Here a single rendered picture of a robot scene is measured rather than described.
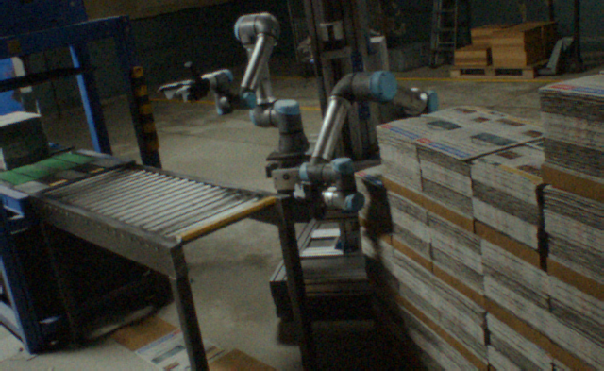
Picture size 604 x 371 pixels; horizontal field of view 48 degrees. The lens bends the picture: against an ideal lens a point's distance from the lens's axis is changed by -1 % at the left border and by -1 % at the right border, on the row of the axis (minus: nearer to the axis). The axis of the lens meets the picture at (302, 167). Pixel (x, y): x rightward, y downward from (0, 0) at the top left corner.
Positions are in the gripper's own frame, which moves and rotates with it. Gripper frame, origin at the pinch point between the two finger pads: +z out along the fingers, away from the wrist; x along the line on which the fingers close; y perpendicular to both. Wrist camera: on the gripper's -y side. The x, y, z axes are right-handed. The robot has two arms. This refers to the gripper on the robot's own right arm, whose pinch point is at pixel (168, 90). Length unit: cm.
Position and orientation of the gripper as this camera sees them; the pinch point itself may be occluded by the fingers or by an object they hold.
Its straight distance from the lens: 289.2
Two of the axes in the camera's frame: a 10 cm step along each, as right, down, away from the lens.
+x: -7.8, -1.9, 6.0
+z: -6.3, 3.1, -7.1
